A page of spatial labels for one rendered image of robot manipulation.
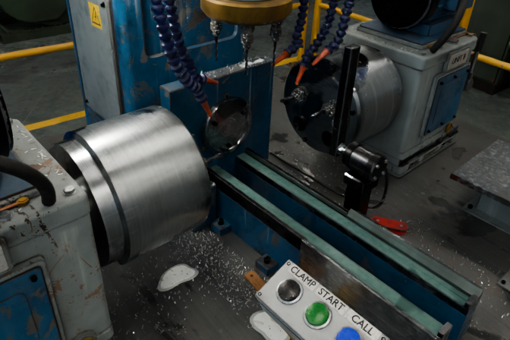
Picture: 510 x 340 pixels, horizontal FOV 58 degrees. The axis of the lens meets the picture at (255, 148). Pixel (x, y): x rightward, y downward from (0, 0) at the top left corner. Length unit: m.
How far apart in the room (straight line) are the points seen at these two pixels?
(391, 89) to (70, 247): 0.81
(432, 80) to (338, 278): 0.64
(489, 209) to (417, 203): 0.18
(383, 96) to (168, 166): 0.59
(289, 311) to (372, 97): 0.63
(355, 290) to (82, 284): 0.46
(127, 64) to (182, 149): 0.32
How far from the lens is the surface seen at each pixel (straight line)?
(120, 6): 1.01
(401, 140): 1.33
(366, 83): 1.12
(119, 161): 0.76
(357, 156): 1.00
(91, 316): 0.82
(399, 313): 0.84
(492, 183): 1.25
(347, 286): 0.89
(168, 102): 0.99
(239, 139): 1.15
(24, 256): 0.69
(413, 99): 1.27
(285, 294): 0.64
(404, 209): 1.28
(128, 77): 1.06
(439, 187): 1.39
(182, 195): 0.79
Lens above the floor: 1.55
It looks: 32 degrees down
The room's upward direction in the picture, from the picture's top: 3 degrees clockwise
